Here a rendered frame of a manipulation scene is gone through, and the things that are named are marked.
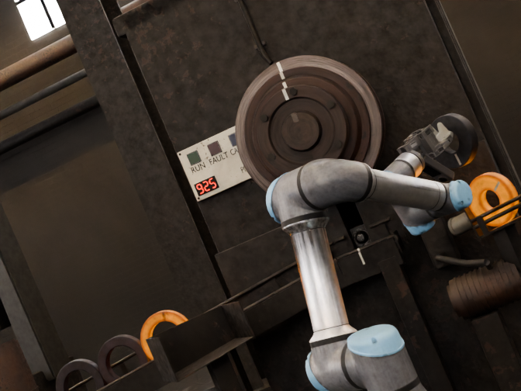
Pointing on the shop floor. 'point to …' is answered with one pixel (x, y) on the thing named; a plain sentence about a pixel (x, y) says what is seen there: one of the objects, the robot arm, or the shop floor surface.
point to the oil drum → (15, 368)
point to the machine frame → (186, 126)
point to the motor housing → (491, 316)
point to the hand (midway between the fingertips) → (450, 134)
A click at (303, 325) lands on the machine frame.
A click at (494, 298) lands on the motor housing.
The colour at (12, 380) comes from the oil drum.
